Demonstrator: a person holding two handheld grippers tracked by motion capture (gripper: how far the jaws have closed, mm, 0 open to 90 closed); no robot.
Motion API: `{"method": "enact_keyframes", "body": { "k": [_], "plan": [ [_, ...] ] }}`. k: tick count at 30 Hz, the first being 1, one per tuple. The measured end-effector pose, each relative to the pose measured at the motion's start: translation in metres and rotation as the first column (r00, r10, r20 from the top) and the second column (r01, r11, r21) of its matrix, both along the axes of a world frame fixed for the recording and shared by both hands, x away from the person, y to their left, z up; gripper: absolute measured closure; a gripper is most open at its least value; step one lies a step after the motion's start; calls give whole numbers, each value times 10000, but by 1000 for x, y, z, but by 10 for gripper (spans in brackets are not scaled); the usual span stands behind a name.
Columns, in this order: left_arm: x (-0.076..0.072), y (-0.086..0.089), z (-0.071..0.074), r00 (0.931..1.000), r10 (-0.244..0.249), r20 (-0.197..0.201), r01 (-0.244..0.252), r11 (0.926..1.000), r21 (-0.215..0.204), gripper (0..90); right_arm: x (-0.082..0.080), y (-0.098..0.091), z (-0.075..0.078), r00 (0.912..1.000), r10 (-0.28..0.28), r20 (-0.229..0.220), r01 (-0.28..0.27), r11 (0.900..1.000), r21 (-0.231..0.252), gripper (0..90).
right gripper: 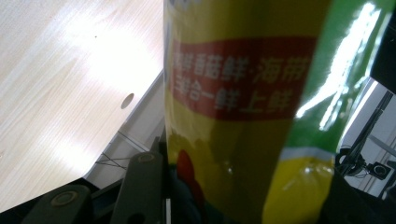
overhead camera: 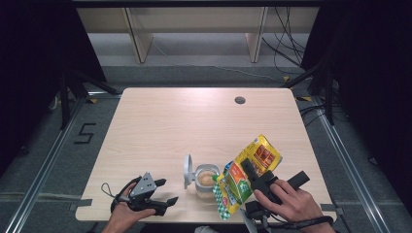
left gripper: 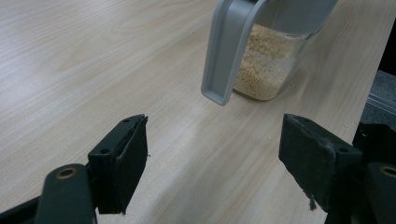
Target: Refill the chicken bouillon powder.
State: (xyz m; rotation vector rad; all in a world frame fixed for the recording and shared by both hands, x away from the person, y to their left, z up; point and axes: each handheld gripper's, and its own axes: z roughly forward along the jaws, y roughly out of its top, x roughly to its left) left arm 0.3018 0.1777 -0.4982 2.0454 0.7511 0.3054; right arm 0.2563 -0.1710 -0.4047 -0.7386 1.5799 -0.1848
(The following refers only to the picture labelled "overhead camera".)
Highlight person's left hand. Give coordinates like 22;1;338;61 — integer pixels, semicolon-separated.
110;183;156;227

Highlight grey tape strip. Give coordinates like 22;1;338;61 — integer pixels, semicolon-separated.
68;198;94;212
320;203;345;216

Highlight black metal stand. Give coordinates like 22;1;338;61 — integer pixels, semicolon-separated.
57;68;121;131
281;59;338;126

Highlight clear plastic seasoning jar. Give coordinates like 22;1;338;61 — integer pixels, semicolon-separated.
183;153;222;199

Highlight yellow seasoning pouch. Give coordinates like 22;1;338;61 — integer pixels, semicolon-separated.
212;134;283;221

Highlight person's right hand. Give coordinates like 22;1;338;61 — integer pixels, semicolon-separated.
253;179;326;225

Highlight black floor cables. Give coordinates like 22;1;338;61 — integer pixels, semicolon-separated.
298;102;326;128

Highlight beige wooden shelf unit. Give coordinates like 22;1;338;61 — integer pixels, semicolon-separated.
76;6;321;64

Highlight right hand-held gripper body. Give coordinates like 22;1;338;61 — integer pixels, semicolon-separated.
239;170;311;233

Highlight aluminium floor rail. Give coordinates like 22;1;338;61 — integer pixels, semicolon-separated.
311;96;388;233
3;96;86;233

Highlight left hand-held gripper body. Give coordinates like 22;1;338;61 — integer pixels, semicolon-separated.
111;172;163;216

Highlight bundle of black cables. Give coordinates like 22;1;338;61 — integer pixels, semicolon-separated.
261;6;308;76

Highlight black wrist strap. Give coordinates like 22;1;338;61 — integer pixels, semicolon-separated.
100;182;130;205
267;214;335;230

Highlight dark curtain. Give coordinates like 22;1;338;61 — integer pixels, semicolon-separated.
300;0;412;203
0;0;109;178

